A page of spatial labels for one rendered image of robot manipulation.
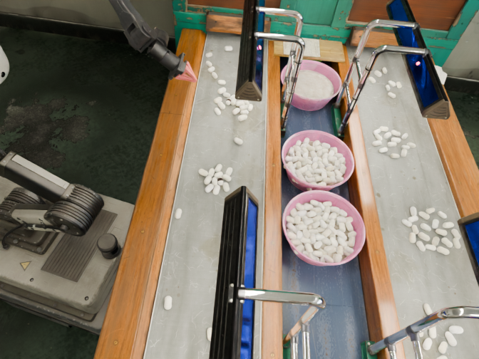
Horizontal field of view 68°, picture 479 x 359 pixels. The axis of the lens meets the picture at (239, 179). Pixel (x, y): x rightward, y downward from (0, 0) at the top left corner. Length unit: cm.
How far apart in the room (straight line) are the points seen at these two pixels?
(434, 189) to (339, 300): 56
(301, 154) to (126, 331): 84
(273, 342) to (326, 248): 34
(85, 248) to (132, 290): 46
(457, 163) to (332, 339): 82
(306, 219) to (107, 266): 74
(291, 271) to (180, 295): 36
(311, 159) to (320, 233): 31
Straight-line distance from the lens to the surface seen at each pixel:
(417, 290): 124
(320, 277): 121
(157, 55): 136
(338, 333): 117
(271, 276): 108
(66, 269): 147
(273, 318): 104
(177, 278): 109
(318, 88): 166
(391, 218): 132
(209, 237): 114
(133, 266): 109
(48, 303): 157
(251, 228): 77
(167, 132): 136
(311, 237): 118
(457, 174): 153
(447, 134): 166
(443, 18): 201
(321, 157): 140
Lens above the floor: 176
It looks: 55 degrees down
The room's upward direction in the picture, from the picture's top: 7 degrees clockwise
